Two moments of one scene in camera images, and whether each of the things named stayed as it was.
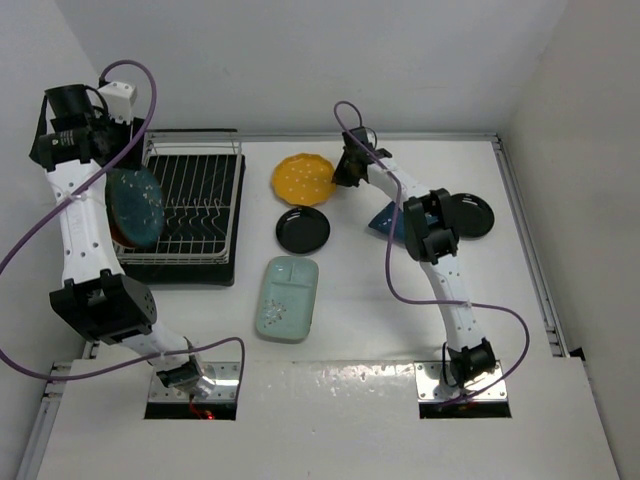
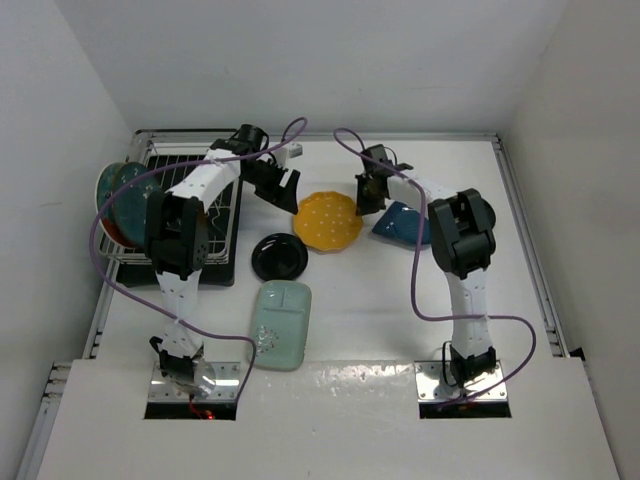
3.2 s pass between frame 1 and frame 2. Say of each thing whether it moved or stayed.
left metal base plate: stayed
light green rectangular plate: moved
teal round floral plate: stayed
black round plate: moved
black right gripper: moved
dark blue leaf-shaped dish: stayed
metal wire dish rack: stayed
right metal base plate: stayed
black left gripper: moved
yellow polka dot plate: moved
